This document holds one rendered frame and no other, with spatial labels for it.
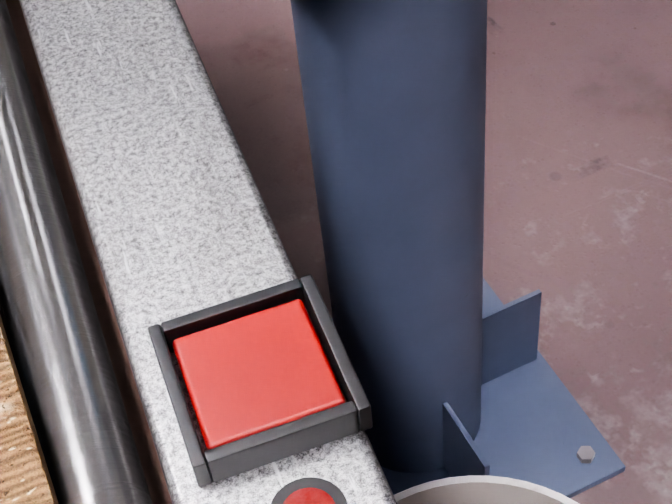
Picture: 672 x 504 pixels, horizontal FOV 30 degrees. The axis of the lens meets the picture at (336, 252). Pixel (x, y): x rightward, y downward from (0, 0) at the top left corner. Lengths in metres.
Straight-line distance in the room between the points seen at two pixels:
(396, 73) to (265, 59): 1.06
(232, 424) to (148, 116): 0.21
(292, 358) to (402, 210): 0.65
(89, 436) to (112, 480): 0.02
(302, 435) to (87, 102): 0.25
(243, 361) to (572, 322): 1.20
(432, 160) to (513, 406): 0.55
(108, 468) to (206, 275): 0.11
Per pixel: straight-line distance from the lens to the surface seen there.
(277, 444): 0.51
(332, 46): 1.05
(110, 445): 0.54
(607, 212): 1.84
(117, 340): 0.62
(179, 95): 0.68
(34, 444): 0.53
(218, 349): 0.54
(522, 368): 1.65
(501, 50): 2.09
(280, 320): 0.55
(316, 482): 0.52
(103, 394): 0.56
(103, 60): 0.71
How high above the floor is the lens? 1.36
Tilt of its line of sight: 49 degrees down
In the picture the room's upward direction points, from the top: 7 degrees counter-clockwise
